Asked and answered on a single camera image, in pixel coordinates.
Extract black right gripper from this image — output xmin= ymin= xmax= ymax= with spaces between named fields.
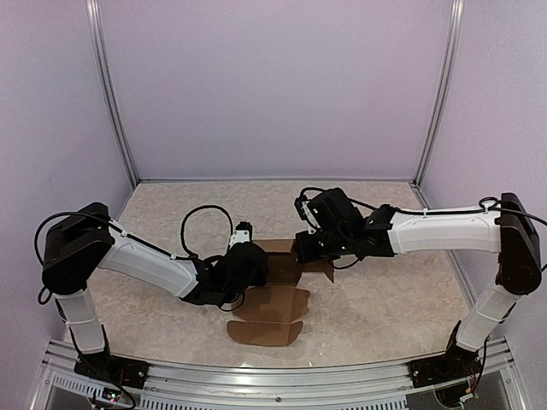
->
xmin=292 ymin=230 xmax=352 ymax=264

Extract brown cardboard box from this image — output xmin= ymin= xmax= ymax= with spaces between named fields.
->
xmin=226 ymin=239 xmax=334 ymax=347

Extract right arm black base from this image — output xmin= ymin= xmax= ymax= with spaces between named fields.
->
xmin=408 ymin=345 xmax=482 ymax=388

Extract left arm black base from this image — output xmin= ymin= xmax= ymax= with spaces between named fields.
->
xmin=74 ymin=345 xmax=150 ymax=390

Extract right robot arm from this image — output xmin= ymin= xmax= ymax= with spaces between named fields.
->
xmin=294 ymin=188 xmax=544 ymax=379

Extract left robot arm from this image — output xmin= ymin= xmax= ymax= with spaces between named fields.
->
xmin=33 ymin=202 xmax=269 ymax=380

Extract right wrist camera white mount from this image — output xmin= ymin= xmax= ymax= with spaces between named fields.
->
xmin=294 ymin=194 xmax=320 ymax=231

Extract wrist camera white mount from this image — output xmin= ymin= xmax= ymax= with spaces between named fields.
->
xmin=228 ymin=221 xmax=253 ymax=248
xmin=294 ymin=194 xmax=320 ymax=231

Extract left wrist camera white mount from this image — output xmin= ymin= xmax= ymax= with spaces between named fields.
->
xmin=228 ymin=221 xmax=253 ymax=248

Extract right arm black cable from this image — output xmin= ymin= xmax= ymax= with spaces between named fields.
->
xmin=297 ymin=185 xmax=330 ymax=202

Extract right aluminium frame post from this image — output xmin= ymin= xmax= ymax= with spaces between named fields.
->
xmin=413 ymin=0 xmax=465 ymax=190

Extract aluminium frame post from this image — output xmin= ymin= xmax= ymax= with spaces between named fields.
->
xmin=85 ymin=0 xmax=140 ymax=189
xmin=413 ymin=0 xmax=465 ymax=190

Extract left aluminium frame post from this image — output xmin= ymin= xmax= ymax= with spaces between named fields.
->
xmin=85 ymin=0 xmax=140 ymax=189

